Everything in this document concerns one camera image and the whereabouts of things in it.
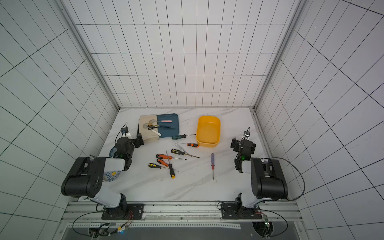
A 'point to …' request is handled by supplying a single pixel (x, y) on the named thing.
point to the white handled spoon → (146, 125)
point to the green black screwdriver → (179, 136)
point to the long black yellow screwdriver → (171, 172)
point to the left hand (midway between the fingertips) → (134, 136)
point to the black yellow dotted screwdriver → (181, 152)
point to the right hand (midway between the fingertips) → (239, 137)
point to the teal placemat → (174, 124)
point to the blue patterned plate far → (112, 152)
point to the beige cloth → (146, 133)
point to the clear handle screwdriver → (181, 148)
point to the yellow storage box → (208, 133)
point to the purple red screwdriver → (212, 163)
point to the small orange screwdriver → (190, 144)
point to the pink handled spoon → (152, 121)
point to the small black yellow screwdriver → (152, 165)
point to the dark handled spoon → (167, 127)
